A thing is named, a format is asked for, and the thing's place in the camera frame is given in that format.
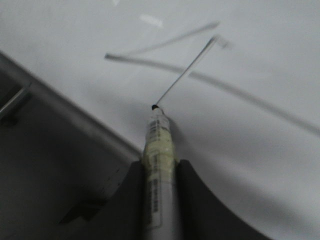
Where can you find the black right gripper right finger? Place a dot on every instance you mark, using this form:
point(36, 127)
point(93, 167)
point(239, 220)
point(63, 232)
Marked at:
point(204, 216)

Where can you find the white taped whiteboard marker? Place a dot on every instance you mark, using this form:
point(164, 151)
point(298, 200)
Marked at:
point(161, 217)

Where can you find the white whiteboard with aluminium frame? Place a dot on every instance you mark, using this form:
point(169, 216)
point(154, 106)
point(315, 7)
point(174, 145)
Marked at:
point(240, 80)

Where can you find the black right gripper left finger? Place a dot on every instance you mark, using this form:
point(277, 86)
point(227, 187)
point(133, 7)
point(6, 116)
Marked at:
point(121, 219)

